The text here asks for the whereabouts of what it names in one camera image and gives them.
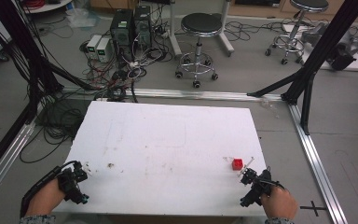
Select white power supply box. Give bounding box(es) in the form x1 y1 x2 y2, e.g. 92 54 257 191
95 37 112 63
86 34 103 59

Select black round stool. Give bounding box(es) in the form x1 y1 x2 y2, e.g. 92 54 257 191
174 12 228 90
264 0 330 66

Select person's left sleeve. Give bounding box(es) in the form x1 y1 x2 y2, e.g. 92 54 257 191
19 214 57 224

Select white stand legs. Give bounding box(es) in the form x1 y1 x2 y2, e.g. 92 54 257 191
167 0 236 59

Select tangle of black cables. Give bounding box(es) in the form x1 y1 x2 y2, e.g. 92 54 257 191
19 12 175 164

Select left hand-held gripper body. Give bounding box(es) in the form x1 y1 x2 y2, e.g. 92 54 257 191
57 161 90 206

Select clear plastic bag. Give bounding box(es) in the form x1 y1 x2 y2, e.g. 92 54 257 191
65 7 101 30

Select grey machine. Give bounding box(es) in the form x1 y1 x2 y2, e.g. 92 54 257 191
300 21 358 72

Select black floor rail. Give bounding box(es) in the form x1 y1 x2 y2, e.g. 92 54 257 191
0 102 39 185

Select white round table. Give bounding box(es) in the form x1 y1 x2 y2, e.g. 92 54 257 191
22 0 75 14

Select black diagonal frame brace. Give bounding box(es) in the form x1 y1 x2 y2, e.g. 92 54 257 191
246 69 306 98

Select black frame post with cables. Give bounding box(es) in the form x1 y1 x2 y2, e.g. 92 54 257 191
0 0 103 125

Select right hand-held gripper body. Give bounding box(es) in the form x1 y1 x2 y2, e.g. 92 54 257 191
239 167 285 209

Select person's right sleeve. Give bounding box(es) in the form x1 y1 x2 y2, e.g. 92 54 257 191
264 217 295 224

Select aluminium frame rail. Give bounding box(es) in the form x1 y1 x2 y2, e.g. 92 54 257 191
0 119 37 210
286 103 350 224
61 86 284 103

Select red cube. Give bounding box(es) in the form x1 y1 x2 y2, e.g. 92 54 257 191
231 158 244 172

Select person's right hand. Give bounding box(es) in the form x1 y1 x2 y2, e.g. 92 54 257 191
259 185 299 220

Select person's sleeve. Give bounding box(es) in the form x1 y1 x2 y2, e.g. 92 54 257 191
19 214 57 224
264 217 295 224

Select black computer tower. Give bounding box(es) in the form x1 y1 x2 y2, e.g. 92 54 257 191
109 8 135 62
132 5 153 51

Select person's left hand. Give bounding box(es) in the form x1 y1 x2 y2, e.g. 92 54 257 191
24 178 67 217

